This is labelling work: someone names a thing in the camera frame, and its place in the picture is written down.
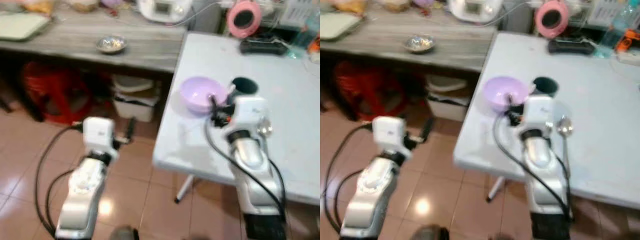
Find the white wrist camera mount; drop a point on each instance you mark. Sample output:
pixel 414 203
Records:
pixel 389 131
pixel 248 114
pixel 98 132
pixel 539 112

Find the black flat device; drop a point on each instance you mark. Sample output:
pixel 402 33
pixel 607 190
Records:
pixel 570 46
pixel 262 46

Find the pale green tray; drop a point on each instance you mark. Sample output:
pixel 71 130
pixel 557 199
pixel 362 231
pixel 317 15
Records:
pixel 22 26
pixel 337 25

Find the grey wooden counter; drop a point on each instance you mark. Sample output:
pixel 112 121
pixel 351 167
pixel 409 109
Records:
pixel 75 45
pixel 450 47

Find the dark teal cup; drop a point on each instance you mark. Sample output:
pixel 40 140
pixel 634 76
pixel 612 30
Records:
pixel 245 86
pixel 546 86

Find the metal spoon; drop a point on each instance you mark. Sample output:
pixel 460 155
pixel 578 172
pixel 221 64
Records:
pixel 565 127
pixel 265 128

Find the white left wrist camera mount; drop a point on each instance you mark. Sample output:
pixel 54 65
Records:
pixel 98 132
pixel 389 131

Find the dark robot foot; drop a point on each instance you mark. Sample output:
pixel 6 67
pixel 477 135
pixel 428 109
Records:
pixel 430 232
pixel 125 233

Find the purple plastic bowl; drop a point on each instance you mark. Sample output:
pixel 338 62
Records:
pixel 197 95
pixel 500 94

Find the white plastic bin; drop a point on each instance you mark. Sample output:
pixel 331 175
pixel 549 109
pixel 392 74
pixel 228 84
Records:
pixel 134 102
pixel 446 102

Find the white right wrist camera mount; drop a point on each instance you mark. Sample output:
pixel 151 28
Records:
pixel 248 114
pixel 539 112

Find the white kitchen appliance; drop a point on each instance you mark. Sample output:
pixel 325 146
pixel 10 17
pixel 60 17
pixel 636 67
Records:
pixel 475 9
pixel 165 10

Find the small metal bowl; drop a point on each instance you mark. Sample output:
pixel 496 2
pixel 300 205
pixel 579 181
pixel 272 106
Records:
pixel 419 43
pixel 111 44

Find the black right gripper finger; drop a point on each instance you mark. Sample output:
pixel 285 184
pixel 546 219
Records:
pixel 510 102
pixel 214 104

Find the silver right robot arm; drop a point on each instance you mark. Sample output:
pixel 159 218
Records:
pixel 255 175
pixel 545 175

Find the orange small object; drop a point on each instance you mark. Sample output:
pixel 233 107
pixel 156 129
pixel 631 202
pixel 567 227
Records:
pixel 629 41
pixel 314 45

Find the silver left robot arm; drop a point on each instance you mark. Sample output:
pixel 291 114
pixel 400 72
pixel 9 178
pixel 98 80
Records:
pixel 82 195
pixel 370 195

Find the red plastic stool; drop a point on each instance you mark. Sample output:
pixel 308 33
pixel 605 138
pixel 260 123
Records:
pixel 55 92
pixel 365 90

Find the clear blue plastic bottle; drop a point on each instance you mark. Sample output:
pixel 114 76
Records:
pixel 615 30
pixel 302 37

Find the white table leg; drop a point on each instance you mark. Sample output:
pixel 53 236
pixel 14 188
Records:
pixel 496 189
pixel 184 188

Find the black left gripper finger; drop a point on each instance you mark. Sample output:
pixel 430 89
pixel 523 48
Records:
pixel 426 129
pixel 130 129

